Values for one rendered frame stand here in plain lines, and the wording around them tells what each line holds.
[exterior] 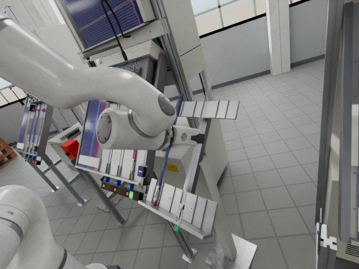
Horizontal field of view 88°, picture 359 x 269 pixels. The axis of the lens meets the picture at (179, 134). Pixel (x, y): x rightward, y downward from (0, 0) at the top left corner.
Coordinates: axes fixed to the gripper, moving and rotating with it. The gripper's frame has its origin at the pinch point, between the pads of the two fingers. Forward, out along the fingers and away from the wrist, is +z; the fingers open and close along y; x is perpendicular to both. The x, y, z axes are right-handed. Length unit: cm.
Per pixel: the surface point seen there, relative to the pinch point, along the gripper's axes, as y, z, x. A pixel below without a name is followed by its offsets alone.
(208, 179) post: 8.0, 23.6, 18.2
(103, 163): 75, 9, 24
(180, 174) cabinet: 46, 50, 28
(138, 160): 44.7, 12.1, 16.2
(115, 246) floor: 94, 38, 97
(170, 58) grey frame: 40, 22, -41
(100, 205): 150, 50, 86
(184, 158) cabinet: 41, 46, 15
